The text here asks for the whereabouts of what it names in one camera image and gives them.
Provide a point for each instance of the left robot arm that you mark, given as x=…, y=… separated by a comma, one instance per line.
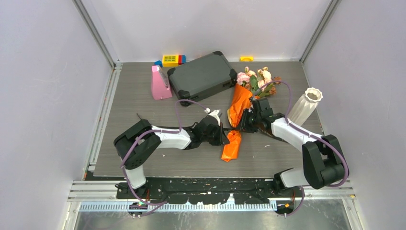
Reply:
x=137, y=143

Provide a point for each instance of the small yellow toy piece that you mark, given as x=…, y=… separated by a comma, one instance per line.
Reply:
x=246, y=58

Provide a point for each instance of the red blue toy block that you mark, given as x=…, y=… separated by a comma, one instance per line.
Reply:
x=181, y=59

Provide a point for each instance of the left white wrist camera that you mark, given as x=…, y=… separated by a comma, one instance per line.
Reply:
x=214, y=113

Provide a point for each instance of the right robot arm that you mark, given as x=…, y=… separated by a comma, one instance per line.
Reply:
x=323, y=161

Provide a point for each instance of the orange flower bouquet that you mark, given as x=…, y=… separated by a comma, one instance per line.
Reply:
x=248, y=82

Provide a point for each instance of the yellow toy block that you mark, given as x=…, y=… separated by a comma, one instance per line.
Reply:
x=170, y=60

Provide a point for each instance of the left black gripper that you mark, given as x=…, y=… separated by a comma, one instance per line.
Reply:
x=222, y=139

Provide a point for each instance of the black ribbon gold lettering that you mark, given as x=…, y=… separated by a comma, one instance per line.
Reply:
x=265, y=132

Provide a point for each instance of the white ribbed vase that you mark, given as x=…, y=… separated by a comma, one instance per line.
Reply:
x=305, y=106

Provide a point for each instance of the dark grey hard case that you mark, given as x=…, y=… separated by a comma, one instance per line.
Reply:
x=203, y=77

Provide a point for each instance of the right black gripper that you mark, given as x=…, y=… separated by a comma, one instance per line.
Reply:
x=246, y=128

